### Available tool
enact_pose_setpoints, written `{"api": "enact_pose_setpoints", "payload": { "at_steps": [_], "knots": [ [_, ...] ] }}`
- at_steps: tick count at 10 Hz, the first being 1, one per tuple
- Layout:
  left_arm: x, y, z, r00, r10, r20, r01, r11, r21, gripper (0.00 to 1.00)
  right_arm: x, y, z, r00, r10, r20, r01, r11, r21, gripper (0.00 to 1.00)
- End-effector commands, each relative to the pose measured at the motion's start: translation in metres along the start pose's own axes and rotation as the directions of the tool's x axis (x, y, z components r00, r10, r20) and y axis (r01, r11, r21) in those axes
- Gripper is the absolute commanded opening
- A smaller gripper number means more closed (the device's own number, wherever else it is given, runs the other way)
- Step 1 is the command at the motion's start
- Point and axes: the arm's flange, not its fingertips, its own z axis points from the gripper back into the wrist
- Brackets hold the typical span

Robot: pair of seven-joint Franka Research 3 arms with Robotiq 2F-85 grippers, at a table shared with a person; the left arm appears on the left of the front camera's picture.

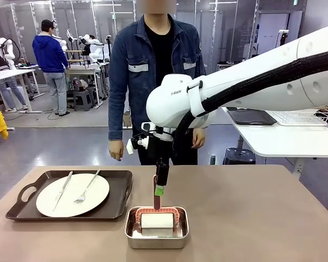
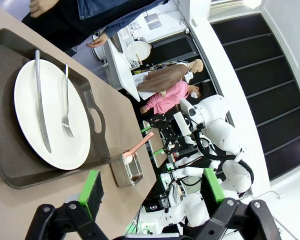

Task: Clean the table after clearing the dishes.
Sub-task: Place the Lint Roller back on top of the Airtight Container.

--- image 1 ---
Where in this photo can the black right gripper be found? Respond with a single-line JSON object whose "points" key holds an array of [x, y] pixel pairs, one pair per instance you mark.
{"points": [[161, 150]]}

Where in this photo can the pink lint roller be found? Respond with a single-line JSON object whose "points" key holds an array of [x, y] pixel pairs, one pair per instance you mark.
{"points": [[157, 221]]}

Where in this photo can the silver fork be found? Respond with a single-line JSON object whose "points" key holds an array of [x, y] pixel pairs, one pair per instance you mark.
{"points": [[86, 188]]}

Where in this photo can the white round plate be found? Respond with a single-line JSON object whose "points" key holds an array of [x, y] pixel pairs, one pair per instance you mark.
{"points": [[71, 197]]}

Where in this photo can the silver table knife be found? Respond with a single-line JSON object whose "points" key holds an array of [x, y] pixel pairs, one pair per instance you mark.
{"points": [[61, 192]]}

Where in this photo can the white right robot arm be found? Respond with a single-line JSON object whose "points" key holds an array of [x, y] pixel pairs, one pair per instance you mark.
{"points": [[169, 109]]}

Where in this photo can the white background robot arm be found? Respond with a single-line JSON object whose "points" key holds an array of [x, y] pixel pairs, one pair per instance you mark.
{"points": [[8, 52], [60, 42], [94, 47]]}

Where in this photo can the person's right forearm denim sleeve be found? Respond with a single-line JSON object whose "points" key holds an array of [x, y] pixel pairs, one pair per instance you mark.
{"points": [[116, 117]]}

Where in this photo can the person's left hand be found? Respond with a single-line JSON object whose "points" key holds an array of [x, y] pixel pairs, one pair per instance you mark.
{"points": [[199, 138]]}

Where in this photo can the person's right hand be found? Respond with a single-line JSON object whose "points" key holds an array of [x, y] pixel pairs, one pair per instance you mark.
{"points": [[116, 149]]}

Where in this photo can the black trousers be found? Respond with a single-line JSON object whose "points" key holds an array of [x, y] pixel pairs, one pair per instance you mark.
{"points": [[190, 159]]}

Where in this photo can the rectangular steel tin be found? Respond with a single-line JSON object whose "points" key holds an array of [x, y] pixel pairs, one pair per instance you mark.
{"points": [[155, 243]]}

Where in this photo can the black plastic stool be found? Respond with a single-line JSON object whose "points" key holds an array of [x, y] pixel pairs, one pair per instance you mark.
{"points": [[239, 157]]}

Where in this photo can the blue denim jacket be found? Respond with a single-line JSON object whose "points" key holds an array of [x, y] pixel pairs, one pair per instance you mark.
{"points": [[131, 90]]}

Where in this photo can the grey plastic stool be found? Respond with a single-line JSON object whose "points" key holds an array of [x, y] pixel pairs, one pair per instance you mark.
{"points": [[83, 98]]}

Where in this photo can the black shirt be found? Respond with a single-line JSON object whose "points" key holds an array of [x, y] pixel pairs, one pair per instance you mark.
{"points": [[160, 49]]}

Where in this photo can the white shoe rack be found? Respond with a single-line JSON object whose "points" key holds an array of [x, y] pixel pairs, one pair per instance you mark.
{"points": [[227, 65]]}

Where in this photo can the white side table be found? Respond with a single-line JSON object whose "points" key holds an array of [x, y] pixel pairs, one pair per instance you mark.
{"points": [[289, 142]]}

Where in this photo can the grey workbench with shelves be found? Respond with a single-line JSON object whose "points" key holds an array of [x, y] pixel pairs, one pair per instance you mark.
{"points": [[82, 69]]}

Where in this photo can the man in blue hoodie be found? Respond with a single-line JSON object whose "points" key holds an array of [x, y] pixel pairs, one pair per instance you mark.
{"points": [[49, 54]]}

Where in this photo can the white background desk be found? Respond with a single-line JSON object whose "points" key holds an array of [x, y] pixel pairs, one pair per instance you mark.
{"points": [[13, 72]]}

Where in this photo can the black tripod stand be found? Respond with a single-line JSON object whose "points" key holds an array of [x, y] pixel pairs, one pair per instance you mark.
{"points": [[283, 36]]}

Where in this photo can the person in black white jacket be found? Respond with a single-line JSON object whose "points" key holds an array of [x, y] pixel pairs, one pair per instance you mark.
{"points": [[0, 65]]}

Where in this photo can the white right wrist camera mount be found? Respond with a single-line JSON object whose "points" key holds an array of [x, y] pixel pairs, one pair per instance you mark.
{"points": [[138, 142]]}

